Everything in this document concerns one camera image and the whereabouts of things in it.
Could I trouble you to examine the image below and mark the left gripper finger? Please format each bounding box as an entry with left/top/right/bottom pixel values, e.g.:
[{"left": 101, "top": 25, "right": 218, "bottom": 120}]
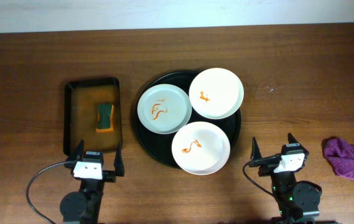
[
  {"left": 114, "top": 142, "right": 125, "bottom": 177},
  {"left": 67, "top": 139, "right": 84, "bottom": 162}
]

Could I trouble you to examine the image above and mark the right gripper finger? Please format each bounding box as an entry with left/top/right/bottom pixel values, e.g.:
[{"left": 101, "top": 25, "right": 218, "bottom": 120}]
[
  {"left": 287, "top": 133, "right": 299, "bottom": 144},
  {"left": 250, "top": 137, "right": 262, "bottom": 161}
]

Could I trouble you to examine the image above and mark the green orange sponge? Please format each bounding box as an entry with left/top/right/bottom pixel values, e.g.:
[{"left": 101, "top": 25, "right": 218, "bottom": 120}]
[{"left": 96, "top": 103, "right": 114, "bottom": 133}]

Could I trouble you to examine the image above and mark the white plate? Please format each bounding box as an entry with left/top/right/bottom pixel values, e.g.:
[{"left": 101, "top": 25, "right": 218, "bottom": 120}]
[
  {"left": 189, "top": 68, "right": 244, "bottom": 119},
  {"left": 171, "top": 121, "right": 231, "bottom": 175}
]

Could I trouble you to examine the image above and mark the grey plate with sauce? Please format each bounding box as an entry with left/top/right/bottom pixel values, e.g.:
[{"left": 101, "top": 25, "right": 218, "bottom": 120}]
[{"left": 137, "top": 84, "right": 192, "bottom": 134}]

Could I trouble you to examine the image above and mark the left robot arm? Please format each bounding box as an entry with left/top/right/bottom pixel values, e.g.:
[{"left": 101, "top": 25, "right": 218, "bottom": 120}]
[{"left": 60, "top": 140, "right": 125, "bottom": 223}]

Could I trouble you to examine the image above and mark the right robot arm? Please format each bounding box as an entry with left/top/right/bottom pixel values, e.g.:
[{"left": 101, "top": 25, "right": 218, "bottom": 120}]
[{"left": 245, "top": 133, "right": 322, "bottom": 223}]

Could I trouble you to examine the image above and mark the round black tray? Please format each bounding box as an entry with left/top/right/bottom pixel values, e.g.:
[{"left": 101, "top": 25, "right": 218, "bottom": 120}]
[{"left": 131, "top": 70, "right": 241, "bottom": 169}]

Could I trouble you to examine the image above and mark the rectangular black tray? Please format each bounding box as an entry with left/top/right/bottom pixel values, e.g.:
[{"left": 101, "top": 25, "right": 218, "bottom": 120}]
[{"left": 63, "top": 77, "right": 123, "bottom": 155}]

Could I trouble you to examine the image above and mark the purple cloth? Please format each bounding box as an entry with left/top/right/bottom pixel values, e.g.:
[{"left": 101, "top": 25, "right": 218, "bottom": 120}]
[{"left": 323, "top": 138, "right": 354, "bottom": 180}]

